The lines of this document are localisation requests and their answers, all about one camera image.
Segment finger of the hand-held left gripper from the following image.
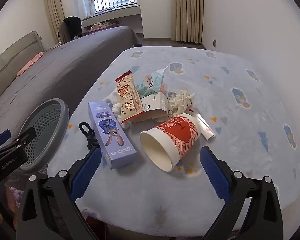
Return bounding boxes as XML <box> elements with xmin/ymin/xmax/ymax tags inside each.
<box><xmin>0</xmin><ymin>129</ymin><xmax>11</xmax><ymax>153</ymax></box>
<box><xmin>0</xmin><ymin>127</ymin><xmax>36</xmax><ymax>157</ymax></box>

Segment dark clothes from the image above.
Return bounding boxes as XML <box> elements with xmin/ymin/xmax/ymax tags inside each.
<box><xmin>64</xmin><ymin>16</ymin><xmax>83</xmax><ymax>39</ymax></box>

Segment grey bed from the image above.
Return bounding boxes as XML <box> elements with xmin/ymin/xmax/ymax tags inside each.
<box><xmin>0</xmin><ymin>26</ymin><xmax>142</xmax><ymax>140</ymax></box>

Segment beige curtain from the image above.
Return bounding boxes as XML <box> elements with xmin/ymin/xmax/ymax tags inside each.
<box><xmin>41</xmin><ymin>0</ymin><xmax>65</xmax><ymax>40</ymax></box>
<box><xmin>170</xmin><ymin>0</ymin><xmax>205</xmax><ymax>44</ymax></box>

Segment purple cartoon box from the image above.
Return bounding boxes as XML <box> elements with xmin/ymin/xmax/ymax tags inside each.
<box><xmin>88</xmin><ymin>101</ymin><xmax>137</xmax><ymax>170</ymax></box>

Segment purple plush cloth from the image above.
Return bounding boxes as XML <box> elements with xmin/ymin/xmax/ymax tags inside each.
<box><xmin>5</xmin><ymin>180</ymin><xmax>24</xmax><ymax>205</ymax></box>

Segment white milk carton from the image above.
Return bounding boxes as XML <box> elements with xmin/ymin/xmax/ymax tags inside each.
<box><xmin>130</xmin><ymin>91</ymin><xmax>169</xmax><ymax>123</ymax></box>

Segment white tissue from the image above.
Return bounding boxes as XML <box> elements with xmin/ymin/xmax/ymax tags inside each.
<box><xmin>106</xmin><ymin>91</ymin><xmax>130</xmax><ymax>130</ymax></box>

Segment white paper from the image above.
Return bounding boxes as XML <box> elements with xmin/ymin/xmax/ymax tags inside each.
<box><xmin>166</xmin><ymin>87</ymin><xmax>195</xmax><ymax>117</ymax></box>

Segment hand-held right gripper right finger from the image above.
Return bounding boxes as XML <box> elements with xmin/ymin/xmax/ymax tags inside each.
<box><xmin>199</xmin><ymin>145</ymin><xmax>284</xmax><ymax>240</ymax></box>

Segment grey perforated plastic basket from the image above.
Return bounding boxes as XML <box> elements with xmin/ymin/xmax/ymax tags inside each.
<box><xmin>16</xmin><ymin>99</ymin><xmax>70</xmax><ymax>175</ymax></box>

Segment wooden chair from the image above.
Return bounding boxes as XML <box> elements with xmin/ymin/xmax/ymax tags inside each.
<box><xmin>58</xmin><ymin>17</ymin><xmax>83</xmax><ymax>43</ymax></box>

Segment black cord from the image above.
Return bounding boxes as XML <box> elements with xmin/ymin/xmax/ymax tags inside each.
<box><xmin>79</xmin><ymin>122</ymin><xmax>100</xmax><ymax>150</ymax></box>

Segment pink cloth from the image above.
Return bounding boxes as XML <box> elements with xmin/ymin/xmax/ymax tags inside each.
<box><xmin>16</xmin><ymin>52</ymin><xmax>44</xmax><ymax>77</ymax></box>

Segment light blue wipes packet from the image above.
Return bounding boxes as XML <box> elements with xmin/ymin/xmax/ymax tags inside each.
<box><xmin>134</xmin><ymin>65</ymin><xmax>169</xmax><ymax>99</ymax></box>

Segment red paper cup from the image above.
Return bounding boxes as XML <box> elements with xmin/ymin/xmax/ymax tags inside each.
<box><xmin>140</xmin><ymin>114</ymin><xmax>199</xmax><ymax>172</ymax></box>

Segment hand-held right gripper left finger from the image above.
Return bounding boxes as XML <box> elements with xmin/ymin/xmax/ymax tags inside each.
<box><xmin>16</xmin><ymin>147</ymin><xmax>102</xmax><ymax>240</ymax></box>

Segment light blue printed blanket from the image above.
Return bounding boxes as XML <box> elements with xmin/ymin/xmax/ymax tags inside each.
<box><xmin>47</xmin><ymin>45</ymin><xmax>300</xmax><ymax>238</ymax></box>

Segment pink and white wrapper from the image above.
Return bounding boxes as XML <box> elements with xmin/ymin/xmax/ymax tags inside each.
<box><xmin>189</xmin><ymin>108</ymin><xmax>215</xmax><ymax>140</ymax></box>

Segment pink basin with clothes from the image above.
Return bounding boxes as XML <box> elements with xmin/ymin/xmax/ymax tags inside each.
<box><xmin>90</xmin><ymin>21</ymin><xmax>115</xmax><ymax>29</ymax></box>

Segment red and cream snack packet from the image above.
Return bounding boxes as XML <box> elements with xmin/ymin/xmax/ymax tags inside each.
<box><xmin>115</xmin><ymin>70</ymin><xmax>145</xmax><ymax>124</ymax></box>

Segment beige padded headboard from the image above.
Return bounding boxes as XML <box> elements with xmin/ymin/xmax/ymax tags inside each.
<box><xmin>0</xmin><ymin>31</ymin><xmax>45</xmax><ymax>85</ymax></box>

